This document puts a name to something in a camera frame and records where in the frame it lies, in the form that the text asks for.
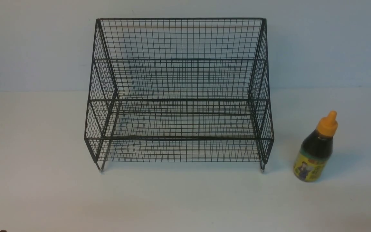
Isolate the black wire mesh shelf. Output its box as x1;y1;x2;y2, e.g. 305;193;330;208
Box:
84;17;274;172

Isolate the dark seasoning bottle orange cap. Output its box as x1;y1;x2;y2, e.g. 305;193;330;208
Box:
293;111;338;182

